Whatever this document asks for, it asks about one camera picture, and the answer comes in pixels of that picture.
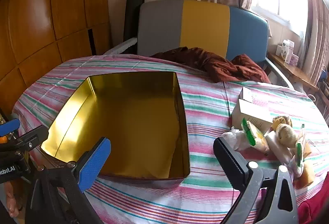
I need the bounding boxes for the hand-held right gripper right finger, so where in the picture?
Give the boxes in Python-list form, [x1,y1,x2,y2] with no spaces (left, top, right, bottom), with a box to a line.
[213,137,300,224]

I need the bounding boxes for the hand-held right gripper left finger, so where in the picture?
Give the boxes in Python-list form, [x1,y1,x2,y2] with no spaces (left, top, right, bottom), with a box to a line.
[24,137,111,224]

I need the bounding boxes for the person's left hand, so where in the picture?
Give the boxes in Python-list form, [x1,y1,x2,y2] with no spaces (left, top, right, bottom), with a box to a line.
[0,182,26,218]

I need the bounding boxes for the green and yellow snack packet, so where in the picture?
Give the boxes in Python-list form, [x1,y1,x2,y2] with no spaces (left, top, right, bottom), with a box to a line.
[240,118,270,154]

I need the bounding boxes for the pink and white carton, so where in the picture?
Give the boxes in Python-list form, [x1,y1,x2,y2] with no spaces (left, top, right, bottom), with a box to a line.
[285,53,299,65]

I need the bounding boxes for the white bed rail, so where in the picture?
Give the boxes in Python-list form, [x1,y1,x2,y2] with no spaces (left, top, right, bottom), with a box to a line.
[104,38,137,55]
[265,57,295,89]

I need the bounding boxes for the white plastic bag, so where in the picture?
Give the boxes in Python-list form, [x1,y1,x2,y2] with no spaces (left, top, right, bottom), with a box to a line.
[221,127,251,152]

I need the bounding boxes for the striped bedsheet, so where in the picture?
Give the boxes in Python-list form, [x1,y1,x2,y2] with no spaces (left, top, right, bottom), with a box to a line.
[13,54,329,224]

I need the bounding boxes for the reddish brown cloth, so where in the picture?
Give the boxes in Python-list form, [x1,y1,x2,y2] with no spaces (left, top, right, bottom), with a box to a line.
[150,47,271,84]

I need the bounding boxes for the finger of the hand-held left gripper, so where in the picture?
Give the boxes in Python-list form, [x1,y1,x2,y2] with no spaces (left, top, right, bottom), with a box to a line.
[0,125,49,153]
[0,119,20,137]

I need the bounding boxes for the grey yellow blue headboard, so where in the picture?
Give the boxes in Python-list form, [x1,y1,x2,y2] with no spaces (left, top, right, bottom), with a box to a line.
[136,0,269,62]

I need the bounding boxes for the yellow sponge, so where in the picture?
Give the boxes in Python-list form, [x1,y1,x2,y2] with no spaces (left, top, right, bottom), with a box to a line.
[298,160,316,188]

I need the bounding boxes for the gold metal tin box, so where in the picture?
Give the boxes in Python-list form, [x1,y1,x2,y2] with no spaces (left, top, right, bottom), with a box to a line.
[41,72,191,181]

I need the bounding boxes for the white rectangular bar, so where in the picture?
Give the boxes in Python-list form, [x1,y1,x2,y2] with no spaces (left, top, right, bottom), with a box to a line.
[265,130,293,165]

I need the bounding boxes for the wooden shelf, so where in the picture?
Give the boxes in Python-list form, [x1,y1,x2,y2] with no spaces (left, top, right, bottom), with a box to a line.
[267,52,319,91]

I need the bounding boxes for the green-edged sponge packet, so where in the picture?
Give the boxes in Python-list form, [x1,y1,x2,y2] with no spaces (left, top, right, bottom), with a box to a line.
[293,124,313,168]

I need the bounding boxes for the white cardboard box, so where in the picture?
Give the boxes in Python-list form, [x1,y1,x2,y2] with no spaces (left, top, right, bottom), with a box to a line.
[231,99,273,134]

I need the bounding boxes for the red cloth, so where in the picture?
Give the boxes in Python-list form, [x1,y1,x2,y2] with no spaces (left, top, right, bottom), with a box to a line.
[298,180,329,224]

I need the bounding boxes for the cluttered wooden rack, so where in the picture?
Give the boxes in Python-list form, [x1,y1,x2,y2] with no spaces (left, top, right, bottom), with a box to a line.
[315,65,329,122]

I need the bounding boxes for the white and purple packet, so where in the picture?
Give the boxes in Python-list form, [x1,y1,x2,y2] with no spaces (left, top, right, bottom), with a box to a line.
[286,156,305,179]

